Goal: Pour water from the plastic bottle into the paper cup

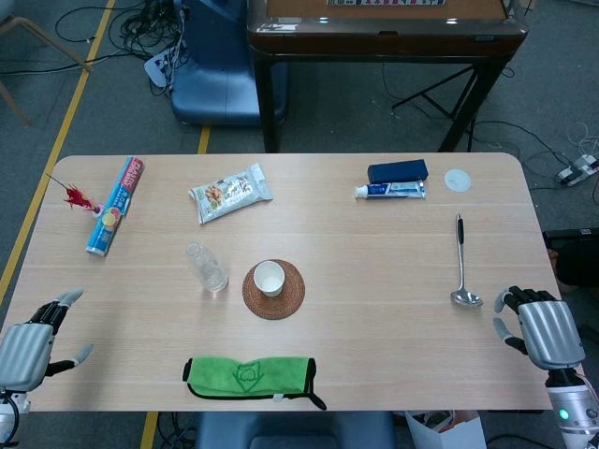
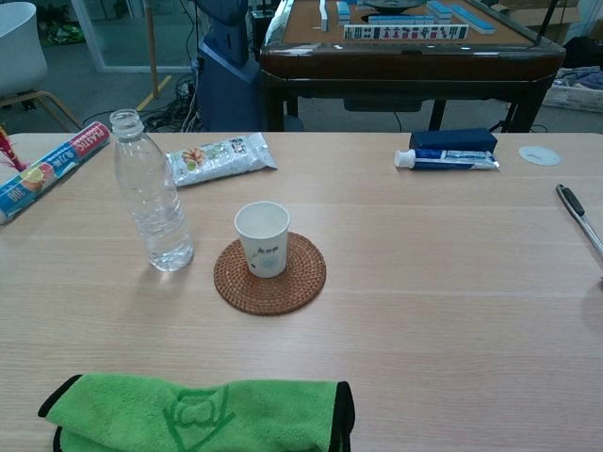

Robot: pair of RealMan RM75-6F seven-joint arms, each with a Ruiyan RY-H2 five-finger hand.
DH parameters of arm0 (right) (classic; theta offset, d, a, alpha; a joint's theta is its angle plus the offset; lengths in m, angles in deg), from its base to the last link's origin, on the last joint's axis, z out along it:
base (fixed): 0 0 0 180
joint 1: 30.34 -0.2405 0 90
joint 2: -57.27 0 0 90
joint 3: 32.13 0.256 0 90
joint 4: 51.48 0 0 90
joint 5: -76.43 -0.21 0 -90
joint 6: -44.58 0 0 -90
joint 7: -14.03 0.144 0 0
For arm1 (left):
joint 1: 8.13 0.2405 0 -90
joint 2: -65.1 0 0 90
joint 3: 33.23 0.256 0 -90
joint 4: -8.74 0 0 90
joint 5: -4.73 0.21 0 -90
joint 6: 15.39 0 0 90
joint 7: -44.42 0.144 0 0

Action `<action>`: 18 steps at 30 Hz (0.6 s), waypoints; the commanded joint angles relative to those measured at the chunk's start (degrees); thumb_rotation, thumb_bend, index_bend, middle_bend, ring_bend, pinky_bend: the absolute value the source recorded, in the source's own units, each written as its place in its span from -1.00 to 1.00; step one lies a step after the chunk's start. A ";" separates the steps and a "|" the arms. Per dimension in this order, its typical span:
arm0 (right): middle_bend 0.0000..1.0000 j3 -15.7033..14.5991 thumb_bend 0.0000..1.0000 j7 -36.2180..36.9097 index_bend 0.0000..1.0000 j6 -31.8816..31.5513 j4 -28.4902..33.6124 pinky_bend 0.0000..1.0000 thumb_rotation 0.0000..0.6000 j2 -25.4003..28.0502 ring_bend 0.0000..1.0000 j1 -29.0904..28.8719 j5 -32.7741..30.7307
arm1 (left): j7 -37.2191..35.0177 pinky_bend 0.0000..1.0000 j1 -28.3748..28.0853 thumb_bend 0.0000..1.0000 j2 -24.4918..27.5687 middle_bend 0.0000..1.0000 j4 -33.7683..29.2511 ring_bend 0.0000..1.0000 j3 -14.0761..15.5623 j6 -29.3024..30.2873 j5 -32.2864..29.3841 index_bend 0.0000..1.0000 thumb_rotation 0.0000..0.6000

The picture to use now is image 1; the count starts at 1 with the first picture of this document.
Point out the blue white toothpaste tube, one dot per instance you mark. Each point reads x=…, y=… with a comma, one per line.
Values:
x=393, y=190

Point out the white round table cap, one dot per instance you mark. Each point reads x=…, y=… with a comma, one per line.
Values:
x=458, y=180

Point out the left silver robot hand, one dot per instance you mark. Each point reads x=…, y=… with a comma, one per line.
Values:
x=23, y=351

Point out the white chair wooden legs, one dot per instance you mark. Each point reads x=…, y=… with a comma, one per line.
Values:
x=51, y=44

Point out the red artificial flower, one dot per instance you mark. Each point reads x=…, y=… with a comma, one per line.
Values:
x=76, y=196

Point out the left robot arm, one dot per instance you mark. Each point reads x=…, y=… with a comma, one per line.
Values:
x=8, y=409

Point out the white paper cup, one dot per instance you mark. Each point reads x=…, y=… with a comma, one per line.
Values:
x=269, y=280

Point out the silver nut snack bag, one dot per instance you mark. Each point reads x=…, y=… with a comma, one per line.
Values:
x=229, y=192

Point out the black equipment case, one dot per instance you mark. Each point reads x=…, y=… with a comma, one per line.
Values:
x=575, y=262

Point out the blue padded seat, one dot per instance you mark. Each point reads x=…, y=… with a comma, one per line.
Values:
x=290, y=430

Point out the white power strip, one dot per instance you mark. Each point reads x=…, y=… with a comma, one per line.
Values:
x=159, y=68
x=578, y=169

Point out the round brown woven coaster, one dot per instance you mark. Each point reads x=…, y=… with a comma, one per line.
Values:
x=291, y=304

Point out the green folded microfiber cloth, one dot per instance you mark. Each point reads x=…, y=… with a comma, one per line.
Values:
x=267, y=376

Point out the blue cling film box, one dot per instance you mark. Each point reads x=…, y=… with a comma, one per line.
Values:
x=114, y=210

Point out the dark wooden mahjong table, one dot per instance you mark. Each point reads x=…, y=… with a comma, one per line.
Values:
x=374, y=39

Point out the white paper bag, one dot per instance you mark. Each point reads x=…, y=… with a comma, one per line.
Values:
x=449, y=432

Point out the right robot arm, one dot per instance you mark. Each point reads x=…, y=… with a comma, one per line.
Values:
x=573, y=407

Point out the dark blue rectangular box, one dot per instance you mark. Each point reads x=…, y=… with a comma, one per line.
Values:
x=398, y=171

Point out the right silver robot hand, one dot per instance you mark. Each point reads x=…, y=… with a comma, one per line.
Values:
x=552, y=332

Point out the face-up mahjong tile row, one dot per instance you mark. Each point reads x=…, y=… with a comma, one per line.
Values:
x=384, y=2

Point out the transparent plastic bottle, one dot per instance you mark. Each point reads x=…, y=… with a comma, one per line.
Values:
x=208, y=269

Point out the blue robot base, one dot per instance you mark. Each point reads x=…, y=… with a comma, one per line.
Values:
x=215, y=70

